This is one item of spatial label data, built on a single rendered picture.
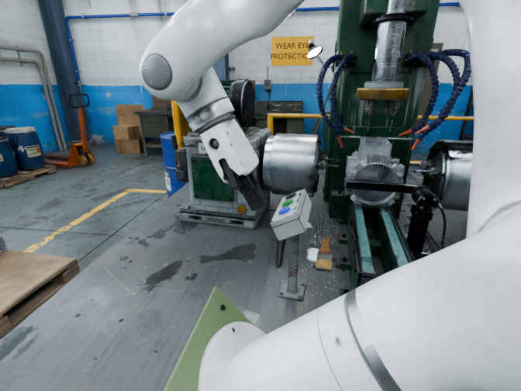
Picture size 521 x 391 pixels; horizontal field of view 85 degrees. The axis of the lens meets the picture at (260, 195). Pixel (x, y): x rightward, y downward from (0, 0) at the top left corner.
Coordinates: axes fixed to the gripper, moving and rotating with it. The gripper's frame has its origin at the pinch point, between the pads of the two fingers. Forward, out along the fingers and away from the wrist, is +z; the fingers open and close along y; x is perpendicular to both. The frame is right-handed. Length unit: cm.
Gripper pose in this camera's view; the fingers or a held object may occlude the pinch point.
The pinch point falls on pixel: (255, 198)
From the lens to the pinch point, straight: 55.0
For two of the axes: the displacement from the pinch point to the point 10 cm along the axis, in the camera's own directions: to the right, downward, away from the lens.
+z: 4.6, 8.6, 2.1
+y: 2.4, -3.5, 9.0
